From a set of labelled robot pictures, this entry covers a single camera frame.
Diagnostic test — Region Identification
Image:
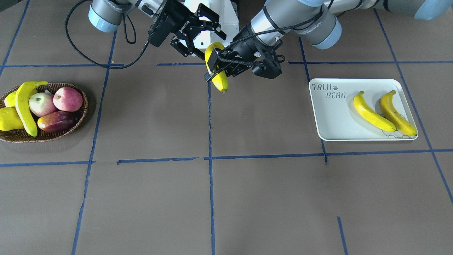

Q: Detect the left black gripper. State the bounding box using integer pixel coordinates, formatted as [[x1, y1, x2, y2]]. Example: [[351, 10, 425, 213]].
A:
[[204, 25, 267, 83]]

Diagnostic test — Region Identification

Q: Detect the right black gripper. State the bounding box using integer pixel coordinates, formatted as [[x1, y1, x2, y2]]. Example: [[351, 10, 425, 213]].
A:
[[167, 0, 227, 60]]

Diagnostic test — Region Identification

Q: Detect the yellow banana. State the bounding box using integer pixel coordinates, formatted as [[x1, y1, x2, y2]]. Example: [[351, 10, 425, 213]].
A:
[[15, 81, 48, 137], [353, 91, 396, 132], [204, 42, 228, 93], [379, 90, 418, 137]]

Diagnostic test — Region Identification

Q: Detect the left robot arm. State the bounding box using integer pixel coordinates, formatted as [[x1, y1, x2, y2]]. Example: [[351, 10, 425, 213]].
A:
[[205, 0, 452, 82]]

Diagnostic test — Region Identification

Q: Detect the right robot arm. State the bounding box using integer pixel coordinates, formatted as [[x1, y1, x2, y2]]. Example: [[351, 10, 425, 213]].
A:
[[88, 0, 227, 59]]

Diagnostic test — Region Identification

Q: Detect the brown wicker basket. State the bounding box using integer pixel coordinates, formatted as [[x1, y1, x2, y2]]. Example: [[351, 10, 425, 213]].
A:
[[0, 82, 88, 143]]

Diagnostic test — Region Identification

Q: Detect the white bear tray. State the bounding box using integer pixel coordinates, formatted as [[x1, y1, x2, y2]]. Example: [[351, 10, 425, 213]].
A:
[[309, 79, 418, 141]]

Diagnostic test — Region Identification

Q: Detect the red pink apple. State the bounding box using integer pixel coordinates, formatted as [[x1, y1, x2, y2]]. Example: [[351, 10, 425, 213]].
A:
[[52, 87, 84, 112]]

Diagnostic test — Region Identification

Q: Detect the dark red mango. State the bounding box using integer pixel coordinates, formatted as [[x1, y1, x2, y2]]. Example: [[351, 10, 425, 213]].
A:
[[37, 111, 76, 132]]

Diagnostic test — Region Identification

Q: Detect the pale green apple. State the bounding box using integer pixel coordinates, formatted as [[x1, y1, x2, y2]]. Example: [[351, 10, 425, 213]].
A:
[[29, 92, 59, 117]]

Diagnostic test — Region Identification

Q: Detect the yellow lemon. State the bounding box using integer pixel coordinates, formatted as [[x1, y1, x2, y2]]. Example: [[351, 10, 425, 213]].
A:
[[4, 91, 16, 108]]

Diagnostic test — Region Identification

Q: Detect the white pedestal column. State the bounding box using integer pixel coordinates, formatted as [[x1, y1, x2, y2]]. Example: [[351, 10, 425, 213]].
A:
[[177, 0, 241, 49]]

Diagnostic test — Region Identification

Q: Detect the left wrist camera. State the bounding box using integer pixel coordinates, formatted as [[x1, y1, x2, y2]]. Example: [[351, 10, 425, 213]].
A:
[[251, 37, 285, 79]]

